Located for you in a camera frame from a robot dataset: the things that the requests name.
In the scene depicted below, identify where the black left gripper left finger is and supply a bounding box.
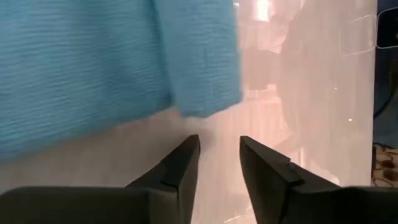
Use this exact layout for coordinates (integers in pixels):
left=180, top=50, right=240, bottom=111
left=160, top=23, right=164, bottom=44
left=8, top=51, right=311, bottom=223
left=0, top=134, right=200, bottom=224

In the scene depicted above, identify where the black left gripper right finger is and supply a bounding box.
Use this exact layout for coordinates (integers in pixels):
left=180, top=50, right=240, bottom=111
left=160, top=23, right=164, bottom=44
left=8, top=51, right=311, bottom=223
left=239, top=135, right=398, bottom=224

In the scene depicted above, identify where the light blue microfibre towel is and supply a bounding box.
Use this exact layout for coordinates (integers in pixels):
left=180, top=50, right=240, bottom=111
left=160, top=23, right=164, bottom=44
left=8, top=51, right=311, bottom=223
left=0, top=0, right=244, bottom=162

